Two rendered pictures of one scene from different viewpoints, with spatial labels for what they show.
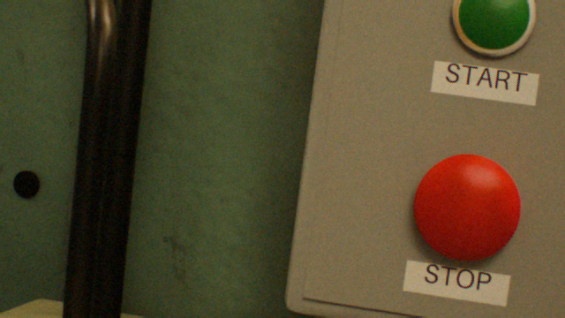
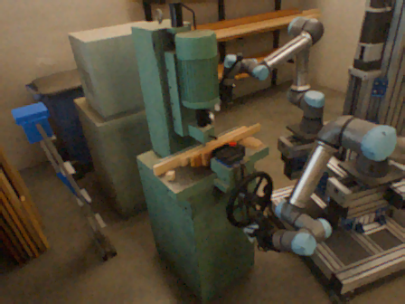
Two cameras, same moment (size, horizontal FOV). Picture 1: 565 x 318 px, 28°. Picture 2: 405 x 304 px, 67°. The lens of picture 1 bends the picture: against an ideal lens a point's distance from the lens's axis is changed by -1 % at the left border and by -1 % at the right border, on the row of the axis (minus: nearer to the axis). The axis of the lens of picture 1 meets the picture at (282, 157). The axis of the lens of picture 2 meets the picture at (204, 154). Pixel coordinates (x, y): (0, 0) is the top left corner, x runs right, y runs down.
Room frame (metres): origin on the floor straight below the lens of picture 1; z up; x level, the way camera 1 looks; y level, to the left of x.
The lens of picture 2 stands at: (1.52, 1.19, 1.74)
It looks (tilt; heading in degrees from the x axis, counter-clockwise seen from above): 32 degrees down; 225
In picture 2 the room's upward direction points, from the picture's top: 5 degrees counter-clockwise
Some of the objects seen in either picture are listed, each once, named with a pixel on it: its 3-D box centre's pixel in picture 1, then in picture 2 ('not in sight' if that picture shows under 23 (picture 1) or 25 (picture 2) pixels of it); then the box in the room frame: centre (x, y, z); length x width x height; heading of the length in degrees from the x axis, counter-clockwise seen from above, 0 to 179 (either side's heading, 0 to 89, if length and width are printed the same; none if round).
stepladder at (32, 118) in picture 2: not in sight; (71, 191); (1.02, -0.53, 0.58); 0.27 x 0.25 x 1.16; 168
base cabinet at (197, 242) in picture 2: not in sight; (199, 219); (0.54, 0.11, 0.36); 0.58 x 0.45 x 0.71; 80
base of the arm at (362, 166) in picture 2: not in sight; (372, 160); (0.06, 0.91, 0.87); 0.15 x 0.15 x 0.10
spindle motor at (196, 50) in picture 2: not in sight; (198, 70); (0.56, 0.23, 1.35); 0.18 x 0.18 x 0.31
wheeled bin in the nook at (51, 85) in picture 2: not in sight; (79, 123); (0.39, -1.69, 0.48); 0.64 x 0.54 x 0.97; 169
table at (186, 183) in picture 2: not in sight; (220, 167); (0.56, 0.34, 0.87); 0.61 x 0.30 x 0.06; 170
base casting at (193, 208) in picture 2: not in sight; (193, 167); (0.53, 0.11, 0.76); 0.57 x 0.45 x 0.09; 80
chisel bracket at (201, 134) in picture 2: not in sight; (201, 132); (0.55, 0.21, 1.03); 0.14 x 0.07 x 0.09; 80
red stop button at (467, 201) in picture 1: (467, 207); not in sight; (0.33, -0.05, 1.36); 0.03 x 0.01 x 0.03; 80
